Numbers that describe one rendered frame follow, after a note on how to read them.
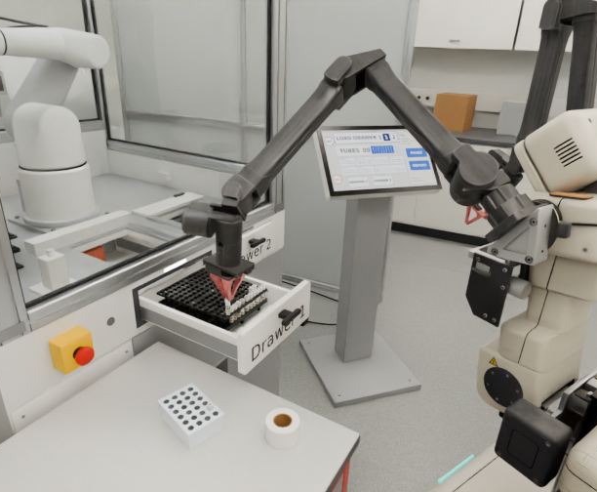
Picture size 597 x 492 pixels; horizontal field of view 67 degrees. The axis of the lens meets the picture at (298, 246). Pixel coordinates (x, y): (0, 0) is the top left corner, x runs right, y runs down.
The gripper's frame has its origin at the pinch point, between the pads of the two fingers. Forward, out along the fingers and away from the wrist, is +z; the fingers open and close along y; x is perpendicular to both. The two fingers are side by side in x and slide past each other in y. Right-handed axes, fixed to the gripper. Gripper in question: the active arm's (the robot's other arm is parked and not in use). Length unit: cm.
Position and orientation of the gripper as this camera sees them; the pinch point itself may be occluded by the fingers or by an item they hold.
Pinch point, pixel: (228, 296)
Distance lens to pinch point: 106.1
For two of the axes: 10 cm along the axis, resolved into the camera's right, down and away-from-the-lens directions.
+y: -8.4, -2.9, 4.6
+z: -0.8, 9.0, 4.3
